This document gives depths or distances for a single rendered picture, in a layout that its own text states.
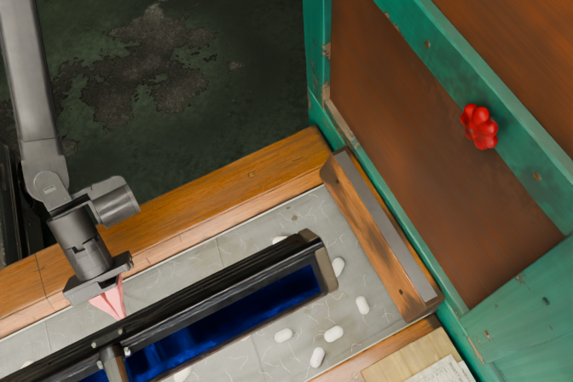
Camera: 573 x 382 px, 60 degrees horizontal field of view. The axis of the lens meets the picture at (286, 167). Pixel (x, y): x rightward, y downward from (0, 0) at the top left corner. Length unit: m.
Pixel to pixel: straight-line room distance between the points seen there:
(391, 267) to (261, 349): 0.26
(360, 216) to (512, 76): 0.46
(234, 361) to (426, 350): 0.31
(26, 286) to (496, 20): 0.87
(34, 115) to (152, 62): 1.44
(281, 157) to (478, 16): 0.60
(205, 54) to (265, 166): 1.25
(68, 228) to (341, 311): 0.46
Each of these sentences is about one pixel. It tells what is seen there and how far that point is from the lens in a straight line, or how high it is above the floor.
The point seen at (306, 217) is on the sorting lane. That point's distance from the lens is 0.94.
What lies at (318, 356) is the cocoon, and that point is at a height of 0.76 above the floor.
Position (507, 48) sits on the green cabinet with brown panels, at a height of 1.30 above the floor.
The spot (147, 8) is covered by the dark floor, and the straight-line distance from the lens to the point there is 2.42.
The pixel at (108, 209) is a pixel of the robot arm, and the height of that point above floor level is 0.94.
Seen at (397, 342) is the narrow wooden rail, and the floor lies 0.76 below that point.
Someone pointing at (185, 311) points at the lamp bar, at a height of 1.11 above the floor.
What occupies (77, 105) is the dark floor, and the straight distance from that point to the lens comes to 2.20.
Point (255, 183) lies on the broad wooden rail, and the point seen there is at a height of 0.77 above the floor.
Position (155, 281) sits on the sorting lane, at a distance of 0.96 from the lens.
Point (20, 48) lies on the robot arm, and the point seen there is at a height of 1.09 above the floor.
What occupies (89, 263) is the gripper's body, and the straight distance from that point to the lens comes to 0.81.
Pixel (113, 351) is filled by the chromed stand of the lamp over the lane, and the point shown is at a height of 1.12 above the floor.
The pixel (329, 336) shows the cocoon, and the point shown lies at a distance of 0.87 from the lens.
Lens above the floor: 1.62
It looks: 63 degrees down
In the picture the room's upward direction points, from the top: 8 degrees counter-clockwise
